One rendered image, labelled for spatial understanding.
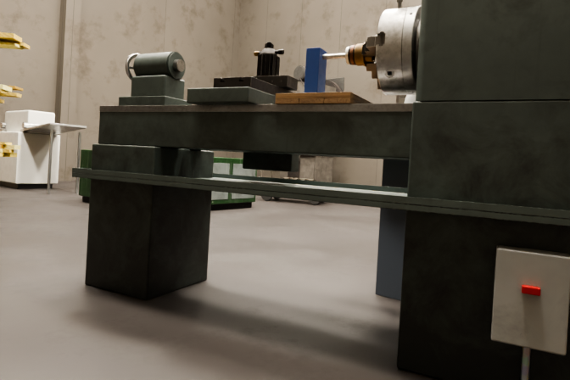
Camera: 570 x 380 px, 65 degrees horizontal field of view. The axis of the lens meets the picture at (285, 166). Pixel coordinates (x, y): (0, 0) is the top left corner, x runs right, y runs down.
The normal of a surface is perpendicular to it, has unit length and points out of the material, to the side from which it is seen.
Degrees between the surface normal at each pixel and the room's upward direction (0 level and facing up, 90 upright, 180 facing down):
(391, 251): 90
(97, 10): 90
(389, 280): 90
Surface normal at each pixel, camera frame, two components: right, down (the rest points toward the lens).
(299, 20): -0.61, -0.03
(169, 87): 0.89, 0.06
